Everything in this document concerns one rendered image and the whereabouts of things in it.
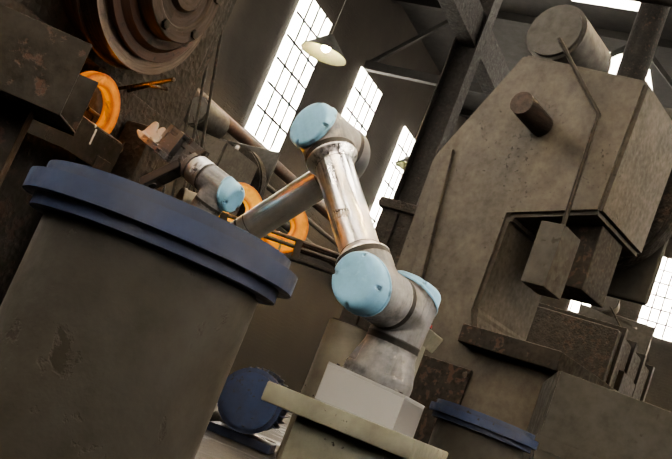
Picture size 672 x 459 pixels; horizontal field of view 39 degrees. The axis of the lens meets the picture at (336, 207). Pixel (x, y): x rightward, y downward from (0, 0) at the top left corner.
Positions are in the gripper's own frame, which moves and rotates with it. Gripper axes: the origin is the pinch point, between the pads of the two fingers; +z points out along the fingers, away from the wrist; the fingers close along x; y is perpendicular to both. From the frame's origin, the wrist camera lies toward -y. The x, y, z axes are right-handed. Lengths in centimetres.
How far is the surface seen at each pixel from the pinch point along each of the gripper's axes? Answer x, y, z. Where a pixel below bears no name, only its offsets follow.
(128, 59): 12.7, 13.3, 6.9
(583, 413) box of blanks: -183, 17, -96
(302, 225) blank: -51, 8, -25
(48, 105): 69, -4, -39
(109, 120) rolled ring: 7.0, -1.6, 4.6
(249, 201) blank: -35.7, 3.7, -15.5
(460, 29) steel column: -791, 320, 389
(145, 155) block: -7.7, -3.4, 0.7
